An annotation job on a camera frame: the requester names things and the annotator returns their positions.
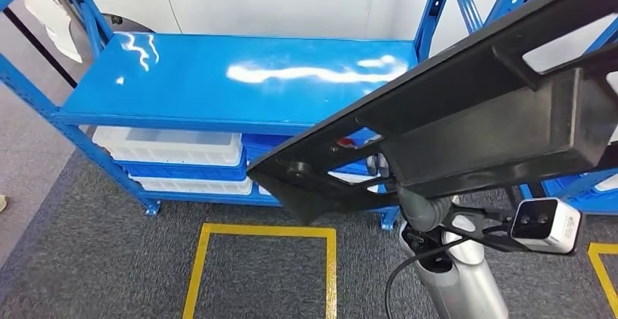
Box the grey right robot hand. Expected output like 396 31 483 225
365 154 453 233

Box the black plastic plate bracket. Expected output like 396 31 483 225
246 0 618 226

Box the yellow floor tape square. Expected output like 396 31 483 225
182 224 337 319
587 243 618 315

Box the black camera cable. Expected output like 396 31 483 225
384 237 472 319

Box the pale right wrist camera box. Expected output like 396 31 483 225
510 197 583 255

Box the black barrier strap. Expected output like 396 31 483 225
4 7 78 89

